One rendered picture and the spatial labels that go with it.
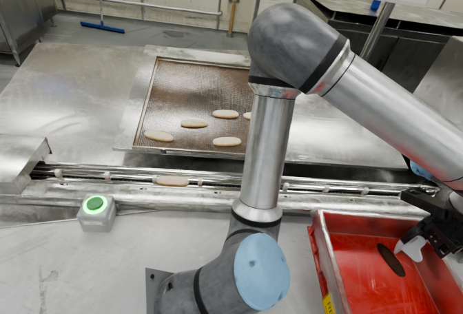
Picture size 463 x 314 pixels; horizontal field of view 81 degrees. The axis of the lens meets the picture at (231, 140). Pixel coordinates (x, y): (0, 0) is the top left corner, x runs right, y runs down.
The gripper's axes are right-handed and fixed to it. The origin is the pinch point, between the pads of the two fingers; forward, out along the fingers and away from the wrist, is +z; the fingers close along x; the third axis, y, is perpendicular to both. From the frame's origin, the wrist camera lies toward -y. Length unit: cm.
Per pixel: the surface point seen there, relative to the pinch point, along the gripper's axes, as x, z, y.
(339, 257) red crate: -15.0, 8.5, -4.1
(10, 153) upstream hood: -99, -1, -50
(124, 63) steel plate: -70, 9, -125
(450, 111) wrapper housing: 29.8, -21.4, -27.5
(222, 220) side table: -44, 9, -23
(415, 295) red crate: -0.2, 8.5, 9.6
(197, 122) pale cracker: -45, -1, -57
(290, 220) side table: -23.4, 8.9, -18.2
